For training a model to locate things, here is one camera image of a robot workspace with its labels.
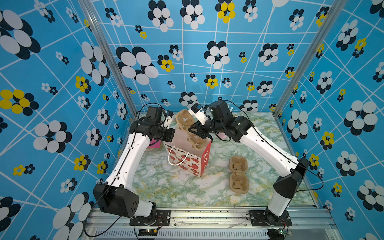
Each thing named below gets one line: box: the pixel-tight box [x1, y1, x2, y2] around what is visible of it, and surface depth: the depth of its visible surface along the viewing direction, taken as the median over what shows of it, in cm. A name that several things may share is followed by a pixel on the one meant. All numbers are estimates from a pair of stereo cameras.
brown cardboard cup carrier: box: [229, 156, 249, 194], surface depth 85 cm
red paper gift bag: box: [164, 128, 212, 178], surface depth 73 cm
